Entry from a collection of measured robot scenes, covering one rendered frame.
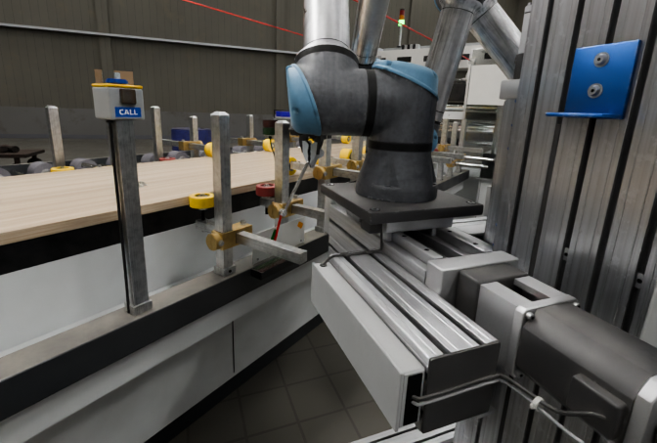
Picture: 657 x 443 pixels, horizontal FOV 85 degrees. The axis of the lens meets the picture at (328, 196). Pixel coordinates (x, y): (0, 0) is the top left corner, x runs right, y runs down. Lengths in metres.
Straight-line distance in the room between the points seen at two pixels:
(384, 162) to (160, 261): 0.84
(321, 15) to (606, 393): 0.63
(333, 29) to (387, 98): 0.16
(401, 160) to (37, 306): 0.93
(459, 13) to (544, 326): 0.68
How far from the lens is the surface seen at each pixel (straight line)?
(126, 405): 1.42
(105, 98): 0.86
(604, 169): 0.57
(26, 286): 1.12
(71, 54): 13.56
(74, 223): 1.09
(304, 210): 1.22
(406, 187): 0.62
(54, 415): 1.05
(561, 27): 0.63
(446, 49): 0.91
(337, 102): 0.60
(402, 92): 0.62
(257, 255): 1.18
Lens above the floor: 1.19
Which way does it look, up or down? 14 degrees down
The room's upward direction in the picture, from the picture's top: 2 degrees clockwise
